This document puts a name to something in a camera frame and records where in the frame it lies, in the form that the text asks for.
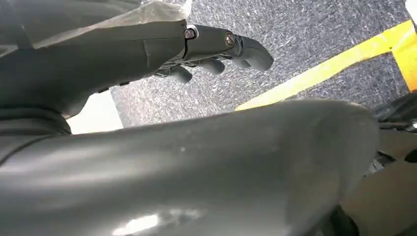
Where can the yellow floor tape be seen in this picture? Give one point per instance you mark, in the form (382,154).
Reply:
(325,70)

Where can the black robot leg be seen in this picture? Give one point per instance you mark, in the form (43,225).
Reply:
(387,195)

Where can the white desk side panel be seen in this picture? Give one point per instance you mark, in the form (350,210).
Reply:
(94,114)

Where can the clear plastic film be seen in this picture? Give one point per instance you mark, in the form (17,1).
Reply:
(150,13)

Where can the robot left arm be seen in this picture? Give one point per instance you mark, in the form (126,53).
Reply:
(29,125)

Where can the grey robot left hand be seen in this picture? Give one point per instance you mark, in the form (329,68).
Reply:
(195,176)

